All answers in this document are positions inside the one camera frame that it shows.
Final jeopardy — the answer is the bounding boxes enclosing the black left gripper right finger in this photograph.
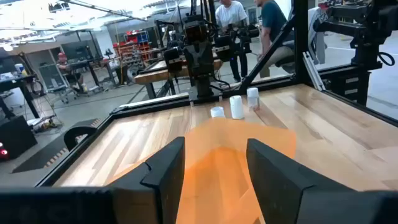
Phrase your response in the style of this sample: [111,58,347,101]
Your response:
[246,138,355,224]

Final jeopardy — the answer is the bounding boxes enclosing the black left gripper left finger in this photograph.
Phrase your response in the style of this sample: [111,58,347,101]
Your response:
[107,136,187,224]

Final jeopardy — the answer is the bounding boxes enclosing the short white-capped pill bottle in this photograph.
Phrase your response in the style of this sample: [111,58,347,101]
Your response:
[210,106,226,119]

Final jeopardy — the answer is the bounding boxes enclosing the tall white pill bottle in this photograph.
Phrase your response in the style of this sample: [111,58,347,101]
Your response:
[229,95,245,120]

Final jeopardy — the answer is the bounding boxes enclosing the clear pill bottle white cap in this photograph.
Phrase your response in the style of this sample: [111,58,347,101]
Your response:
[246,87,261,111]

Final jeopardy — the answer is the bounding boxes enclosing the orange translucent plastic basket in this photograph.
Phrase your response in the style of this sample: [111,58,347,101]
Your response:
[175,117,298,224]

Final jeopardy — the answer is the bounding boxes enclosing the wooden workbench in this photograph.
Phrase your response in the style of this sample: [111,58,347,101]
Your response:
[134,58,223,100]

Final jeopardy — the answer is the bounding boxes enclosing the person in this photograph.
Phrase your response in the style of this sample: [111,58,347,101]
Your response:
[253,0,296,78]
[215,0,249,83]
[56,52,90,93]

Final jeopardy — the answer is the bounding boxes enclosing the red and blue parts bins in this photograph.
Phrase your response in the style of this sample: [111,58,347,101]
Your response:
[113,30,153,68]

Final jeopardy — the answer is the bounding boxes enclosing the silver aluminium extrusion bar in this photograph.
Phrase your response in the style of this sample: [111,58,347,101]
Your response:
[302,51,326,91]

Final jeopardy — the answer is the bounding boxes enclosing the black mat orange striped edge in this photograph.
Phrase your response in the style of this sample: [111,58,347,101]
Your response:
[11,118,102,174]

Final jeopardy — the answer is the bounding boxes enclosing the black box with red light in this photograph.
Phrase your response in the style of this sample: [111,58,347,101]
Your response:
[0,114,38,161]

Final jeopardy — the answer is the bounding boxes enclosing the black robot station on stand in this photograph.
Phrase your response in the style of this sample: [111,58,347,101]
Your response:
[313,0,398,106]

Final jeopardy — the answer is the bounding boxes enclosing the black work desk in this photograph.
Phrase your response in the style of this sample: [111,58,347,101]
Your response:
[0,73,41,119]

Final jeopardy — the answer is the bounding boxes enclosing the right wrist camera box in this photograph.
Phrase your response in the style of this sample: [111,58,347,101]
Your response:
[183,14,208,43]

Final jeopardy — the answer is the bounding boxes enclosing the black aluminium table frame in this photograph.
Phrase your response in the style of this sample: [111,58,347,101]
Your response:
[35,0,398,187]

